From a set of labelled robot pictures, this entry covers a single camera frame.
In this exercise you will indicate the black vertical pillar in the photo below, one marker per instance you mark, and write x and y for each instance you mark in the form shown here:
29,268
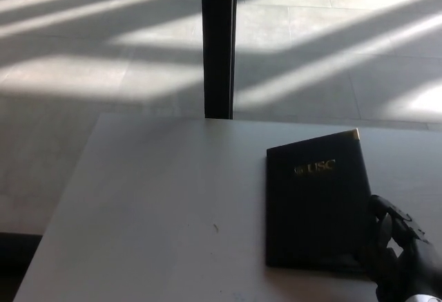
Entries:
219,46

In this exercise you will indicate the black USC diary folder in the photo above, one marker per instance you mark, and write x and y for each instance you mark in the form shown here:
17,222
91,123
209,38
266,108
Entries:
310,212

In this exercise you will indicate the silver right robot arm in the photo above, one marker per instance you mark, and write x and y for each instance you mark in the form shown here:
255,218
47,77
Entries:
423,298

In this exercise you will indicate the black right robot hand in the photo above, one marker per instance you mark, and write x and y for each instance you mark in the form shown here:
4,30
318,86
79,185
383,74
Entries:
407,257

